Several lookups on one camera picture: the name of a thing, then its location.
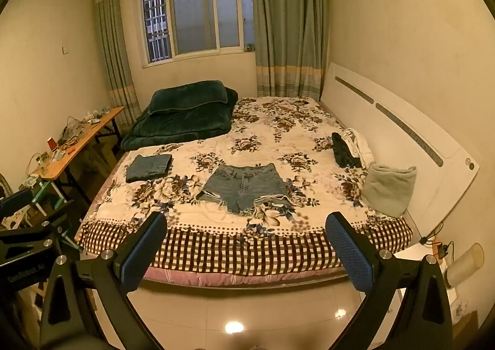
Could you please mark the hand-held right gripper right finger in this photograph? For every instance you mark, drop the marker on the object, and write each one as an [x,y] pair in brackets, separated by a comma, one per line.
[350,253]

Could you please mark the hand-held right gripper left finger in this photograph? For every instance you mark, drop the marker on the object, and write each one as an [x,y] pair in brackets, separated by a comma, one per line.
[145,251]

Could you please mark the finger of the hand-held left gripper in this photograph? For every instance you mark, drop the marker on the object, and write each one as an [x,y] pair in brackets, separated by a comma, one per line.
[15,203]

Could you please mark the frayed blue denim shorts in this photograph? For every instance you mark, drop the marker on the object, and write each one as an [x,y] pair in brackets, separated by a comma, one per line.
[241,185]

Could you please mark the folded blue denim pants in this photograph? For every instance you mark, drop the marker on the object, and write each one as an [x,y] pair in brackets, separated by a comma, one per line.
[149,167]

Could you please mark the small red box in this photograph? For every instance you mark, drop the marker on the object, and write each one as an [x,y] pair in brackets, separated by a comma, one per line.
[51,143]

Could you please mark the grey pillow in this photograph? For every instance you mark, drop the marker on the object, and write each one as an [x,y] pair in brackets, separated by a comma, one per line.
[388,189]

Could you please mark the wooden folding table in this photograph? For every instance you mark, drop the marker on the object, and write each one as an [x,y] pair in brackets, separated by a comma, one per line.
[85,137]

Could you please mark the dark crumpled garment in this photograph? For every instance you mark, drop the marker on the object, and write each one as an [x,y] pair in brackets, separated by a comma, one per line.
[344,153]

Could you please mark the white crumpled garment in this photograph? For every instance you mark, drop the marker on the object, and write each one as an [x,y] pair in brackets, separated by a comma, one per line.
[361,145]

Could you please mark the frosted cylinder lamp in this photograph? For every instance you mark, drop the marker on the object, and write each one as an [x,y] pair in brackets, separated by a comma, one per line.
[464,265]

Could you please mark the white bed headboard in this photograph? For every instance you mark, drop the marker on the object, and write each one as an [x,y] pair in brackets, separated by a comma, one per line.
[386,133]

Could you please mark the dark green blanket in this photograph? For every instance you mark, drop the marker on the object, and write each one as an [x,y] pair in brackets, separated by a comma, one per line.
[185,114]

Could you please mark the bed with floral sheet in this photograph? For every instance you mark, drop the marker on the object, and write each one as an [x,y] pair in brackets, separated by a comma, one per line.
[267,133]

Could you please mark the narrow green striped curtain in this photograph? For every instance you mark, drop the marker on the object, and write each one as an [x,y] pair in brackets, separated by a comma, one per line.
[116,44]

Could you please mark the small windowsill plant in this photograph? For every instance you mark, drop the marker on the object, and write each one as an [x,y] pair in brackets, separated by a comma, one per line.
[250,47]

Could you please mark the wide green striped curtain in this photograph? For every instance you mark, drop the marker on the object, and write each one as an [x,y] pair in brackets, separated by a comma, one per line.
[288,25]

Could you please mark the green frame stand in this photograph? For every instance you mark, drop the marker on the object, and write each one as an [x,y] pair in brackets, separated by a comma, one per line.
[43,189]

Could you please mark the window with white frame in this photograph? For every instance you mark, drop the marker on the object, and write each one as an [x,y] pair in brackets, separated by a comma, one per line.
[193,13]

